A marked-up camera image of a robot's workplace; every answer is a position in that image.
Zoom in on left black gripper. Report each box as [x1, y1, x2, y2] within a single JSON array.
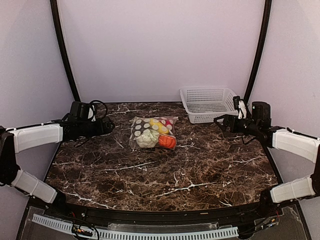
[[78, 116, 115, 139]]

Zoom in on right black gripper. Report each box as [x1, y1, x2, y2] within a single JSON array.
[[214, 114, 260, 136]]

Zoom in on polka dot zip bag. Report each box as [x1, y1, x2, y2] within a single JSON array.
[[129, 116, 179, 150]]

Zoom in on yellow fake lemon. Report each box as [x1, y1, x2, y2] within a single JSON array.
[[149, 118, 169, 134]]

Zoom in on red fake pepper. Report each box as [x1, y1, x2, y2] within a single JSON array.
[[161, 118, 175, 131]]

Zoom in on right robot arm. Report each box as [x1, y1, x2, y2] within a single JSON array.
[[214, 97, 320, 217]]

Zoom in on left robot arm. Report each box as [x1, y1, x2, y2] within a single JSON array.
[[0, 100, 115, 218]]

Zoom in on white fake cauliflower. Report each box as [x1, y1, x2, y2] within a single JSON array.
[[136, 129, 160, 149]]

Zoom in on orange fake pumpkin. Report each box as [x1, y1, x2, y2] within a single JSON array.
[[158, 135, 177, 149]]

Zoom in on white plastic basket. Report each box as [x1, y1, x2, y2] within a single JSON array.
[[179, 87, 238, 124]]

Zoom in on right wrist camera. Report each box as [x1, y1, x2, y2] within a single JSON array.
[[233, 96, 247, 120]]

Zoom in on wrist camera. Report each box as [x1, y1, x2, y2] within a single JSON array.
[[233, 96, 247, 120], [67, 101, 96, 122]]

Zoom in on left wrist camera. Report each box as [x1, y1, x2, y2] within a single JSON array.
[[67, 101, 96, 122]]

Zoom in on white cable duct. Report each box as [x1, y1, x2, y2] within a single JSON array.
[[32, 214, 239, 240]]

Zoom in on right black frame post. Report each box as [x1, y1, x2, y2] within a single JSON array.
[[243, 0, 272, 103]]

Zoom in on black frame post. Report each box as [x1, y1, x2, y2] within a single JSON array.
[[49, 0, 81, 102], [243, 0, 272, 103]]

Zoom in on left black frame post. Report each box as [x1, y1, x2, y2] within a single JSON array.
[[49, 0, 81, 102]]

